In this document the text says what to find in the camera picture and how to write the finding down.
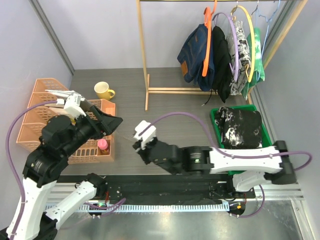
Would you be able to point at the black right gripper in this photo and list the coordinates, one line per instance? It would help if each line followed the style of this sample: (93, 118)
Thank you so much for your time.
(143, 153)

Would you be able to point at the black white patterned trousers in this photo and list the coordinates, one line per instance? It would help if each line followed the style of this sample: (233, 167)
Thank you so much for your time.
(239, 128)

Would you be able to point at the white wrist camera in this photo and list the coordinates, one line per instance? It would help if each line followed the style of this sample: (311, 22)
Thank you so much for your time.
(144, 133)
(73, 107)

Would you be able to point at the orange compartment basket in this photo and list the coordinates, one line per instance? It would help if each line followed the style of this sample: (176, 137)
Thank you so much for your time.
(94, 151)

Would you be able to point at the wooden clothes rack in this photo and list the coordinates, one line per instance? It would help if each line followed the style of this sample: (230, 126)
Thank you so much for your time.
(196, 90)

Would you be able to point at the papers in organizer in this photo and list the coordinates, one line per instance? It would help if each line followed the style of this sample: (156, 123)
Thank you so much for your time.
(64, 94)

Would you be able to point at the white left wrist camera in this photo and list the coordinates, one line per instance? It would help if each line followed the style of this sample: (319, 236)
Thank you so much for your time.
(73, 107)

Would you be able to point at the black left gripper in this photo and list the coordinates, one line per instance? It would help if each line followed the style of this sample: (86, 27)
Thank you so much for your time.
(105, 124)

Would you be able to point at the white black printed garment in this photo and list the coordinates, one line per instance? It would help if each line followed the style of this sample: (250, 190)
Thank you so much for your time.
(245, 62)

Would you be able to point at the clear acrylic hanger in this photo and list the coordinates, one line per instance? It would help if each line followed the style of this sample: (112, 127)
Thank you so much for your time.
(128, 138)

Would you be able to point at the pink capped bottle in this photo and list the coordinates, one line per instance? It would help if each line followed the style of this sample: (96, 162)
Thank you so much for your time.
(103, 147)

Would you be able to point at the orange plastic hanger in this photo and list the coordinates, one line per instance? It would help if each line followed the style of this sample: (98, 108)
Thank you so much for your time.
(208, 14)

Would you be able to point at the black hanging garment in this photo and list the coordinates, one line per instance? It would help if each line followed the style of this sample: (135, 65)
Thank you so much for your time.
(222, 61)

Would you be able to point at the orange file organizer rack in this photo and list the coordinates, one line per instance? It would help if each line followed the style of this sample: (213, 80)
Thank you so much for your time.
(37, 118)

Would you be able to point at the purple plastic hanger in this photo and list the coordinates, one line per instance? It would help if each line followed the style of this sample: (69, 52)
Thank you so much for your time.
(235, 67)

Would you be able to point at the blue wire hanger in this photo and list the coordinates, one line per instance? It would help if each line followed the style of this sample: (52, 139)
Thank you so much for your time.
(256, 13)

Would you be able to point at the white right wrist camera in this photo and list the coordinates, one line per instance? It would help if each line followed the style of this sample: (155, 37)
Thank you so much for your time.
(144, 133)

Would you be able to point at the green hanging garment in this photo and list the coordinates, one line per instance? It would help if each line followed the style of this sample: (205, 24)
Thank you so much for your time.
(259, 72)

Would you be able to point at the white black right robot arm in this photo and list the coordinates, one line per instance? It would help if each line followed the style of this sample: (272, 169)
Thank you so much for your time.
(252, 166)

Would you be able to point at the blue denim jeans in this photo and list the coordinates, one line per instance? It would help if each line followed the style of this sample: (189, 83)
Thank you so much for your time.
(191, 57)

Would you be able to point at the yellow mug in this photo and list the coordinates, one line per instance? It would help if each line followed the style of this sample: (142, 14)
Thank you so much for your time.
(103, 91)

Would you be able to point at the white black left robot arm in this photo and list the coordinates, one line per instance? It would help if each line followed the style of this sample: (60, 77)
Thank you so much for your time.
(58, 141)

